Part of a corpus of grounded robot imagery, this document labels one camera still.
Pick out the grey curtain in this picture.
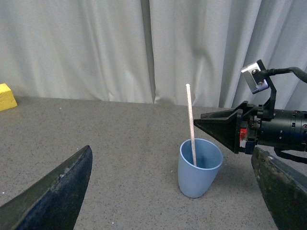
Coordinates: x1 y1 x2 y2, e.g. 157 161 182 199
0 0 307 108

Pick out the yellow foam block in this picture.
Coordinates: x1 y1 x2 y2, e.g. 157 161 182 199
0 83 17 111

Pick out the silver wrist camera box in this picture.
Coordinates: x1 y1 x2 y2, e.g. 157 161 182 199
241 60 269 94

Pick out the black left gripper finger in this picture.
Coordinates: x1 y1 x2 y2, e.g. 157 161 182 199
0 145 93 230

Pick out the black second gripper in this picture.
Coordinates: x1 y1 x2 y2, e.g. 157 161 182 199
194 101 307 230

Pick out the blue plastic cup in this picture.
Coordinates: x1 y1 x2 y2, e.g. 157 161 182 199
178 138 224 198

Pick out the white chopstick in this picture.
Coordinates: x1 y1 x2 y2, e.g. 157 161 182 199
186 83 197 166

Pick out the black camera cable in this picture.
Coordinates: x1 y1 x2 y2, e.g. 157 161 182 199
260 67 307 84

